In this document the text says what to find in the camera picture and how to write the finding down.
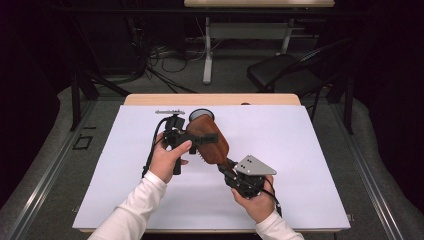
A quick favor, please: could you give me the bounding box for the desk with white legs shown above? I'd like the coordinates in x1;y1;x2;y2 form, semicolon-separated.
183;0;336;85

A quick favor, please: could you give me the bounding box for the person's right hand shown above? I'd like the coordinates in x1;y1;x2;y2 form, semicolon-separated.
230;174;278;225

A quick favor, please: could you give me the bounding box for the black folding chair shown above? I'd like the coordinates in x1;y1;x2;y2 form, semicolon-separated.
247;38;354;101

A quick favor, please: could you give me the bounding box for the tangle of floor cables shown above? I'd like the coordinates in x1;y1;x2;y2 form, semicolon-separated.
133;16;208;94

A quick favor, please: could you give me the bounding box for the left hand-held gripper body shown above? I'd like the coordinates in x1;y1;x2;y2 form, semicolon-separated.
154;109;198;176

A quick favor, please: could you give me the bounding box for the black metal stand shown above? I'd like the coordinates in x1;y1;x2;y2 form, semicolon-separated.
68;66;132;133
342;74;355;136

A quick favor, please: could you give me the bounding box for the aluminium floor rail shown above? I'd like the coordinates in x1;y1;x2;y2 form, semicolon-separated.
6;99;98;240
329;99;405;240

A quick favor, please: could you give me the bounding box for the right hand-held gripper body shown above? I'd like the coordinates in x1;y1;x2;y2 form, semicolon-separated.
224;154;278;200

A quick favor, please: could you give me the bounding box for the brown wooden hairbrush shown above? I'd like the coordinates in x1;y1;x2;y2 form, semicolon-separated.
185;114;235;168

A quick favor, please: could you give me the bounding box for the person's left hand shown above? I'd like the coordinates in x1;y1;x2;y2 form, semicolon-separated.
148;131;194;185

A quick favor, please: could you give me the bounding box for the right hand-held gripper black cable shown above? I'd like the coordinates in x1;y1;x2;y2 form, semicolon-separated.
248;182;284;218

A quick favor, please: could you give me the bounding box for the hand-held gripper black cable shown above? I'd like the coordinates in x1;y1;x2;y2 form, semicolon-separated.
248;182;284;218
141;116;171;179

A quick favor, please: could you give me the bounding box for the black mesh cup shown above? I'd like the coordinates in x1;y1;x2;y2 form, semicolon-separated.
188;108;215;123

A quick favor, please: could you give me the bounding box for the left hand-held gripper black cable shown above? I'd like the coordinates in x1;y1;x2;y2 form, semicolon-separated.
141;116;171;179

